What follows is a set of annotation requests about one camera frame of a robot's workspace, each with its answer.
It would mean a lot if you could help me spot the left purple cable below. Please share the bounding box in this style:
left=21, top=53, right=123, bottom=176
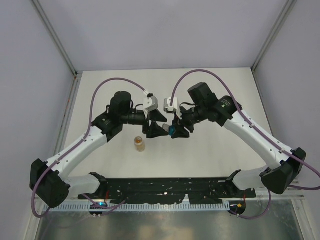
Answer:
left=30, top=77, right=151, bottom=219

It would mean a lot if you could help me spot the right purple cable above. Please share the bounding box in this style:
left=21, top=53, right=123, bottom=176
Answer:
left=170, top=69, right=320, bottom=220

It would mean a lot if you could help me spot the purple cable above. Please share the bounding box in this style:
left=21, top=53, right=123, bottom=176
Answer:
left=170, top=69, right=320, bottom=220
left=30, top=77, right=151, bottom=219

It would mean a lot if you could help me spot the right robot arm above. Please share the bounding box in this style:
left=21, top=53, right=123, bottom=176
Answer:
left=164, top=82, right=307, bottom=197

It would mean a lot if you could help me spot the aluminium frame post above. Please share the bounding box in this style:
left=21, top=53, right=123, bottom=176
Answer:
left=251, top=0, right=297, bottom=74
left=30, top=0, right=78, bottom=77

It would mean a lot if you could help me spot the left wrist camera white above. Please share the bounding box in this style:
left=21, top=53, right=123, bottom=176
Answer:
left=142, top=90, right=159, bottom=113

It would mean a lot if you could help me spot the grey pill box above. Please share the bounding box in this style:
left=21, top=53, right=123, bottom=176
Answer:
left=162, top=123, right=171, bottom=132

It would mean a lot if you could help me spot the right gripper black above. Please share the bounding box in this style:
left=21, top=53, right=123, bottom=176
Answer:
left=171, top=103, right=207, bottom=139

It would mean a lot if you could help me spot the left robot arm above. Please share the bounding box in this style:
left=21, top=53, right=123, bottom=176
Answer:
left=30, top=91, right=168, bottom=209

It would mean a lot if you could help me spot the blue pill box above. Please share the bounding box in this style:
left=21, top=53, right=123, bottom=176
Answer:
left=168, top=125, right=176, bottom=136

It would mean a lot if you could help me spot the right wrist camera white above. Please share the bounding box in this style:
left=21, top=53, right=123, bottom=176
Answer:
left=163, top=97, right=180, bottom=114

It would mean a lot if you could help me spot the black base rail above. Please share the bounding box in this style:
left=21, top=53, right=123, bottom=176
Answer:
left=87, top=173, right=256, bottom=205

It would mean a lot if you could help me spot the right aluminium frame post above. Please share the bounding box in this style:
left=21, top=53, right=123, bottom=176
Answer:
left=251, top=0, right=297, bottom=74

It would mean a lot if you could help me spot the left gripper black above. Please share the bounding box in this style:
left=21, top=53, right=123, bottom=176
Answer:
left=121, top=109, right=169, bottom=138

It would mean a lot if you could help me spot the clear pill bottle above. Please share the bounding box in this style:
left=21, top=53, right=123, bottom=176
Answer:
left=134, top=136, right=146, bottom=152

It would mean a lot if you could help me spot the white slotted cable duct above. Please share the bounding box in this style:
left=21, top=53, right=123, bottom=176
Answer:
left=50, top=201, right=230, bottom=213

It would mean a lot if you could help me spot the left aluminium frame post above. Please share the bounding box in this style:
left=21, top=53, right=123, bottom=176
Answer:
left=30, top=0, right=78, bottom=77

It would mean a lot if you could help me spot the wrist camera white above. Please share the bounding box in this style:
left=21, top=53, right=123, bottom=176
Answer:
left=142, top=90, right=159, bottom=113
left=163, top=97, right=180, bottom=114

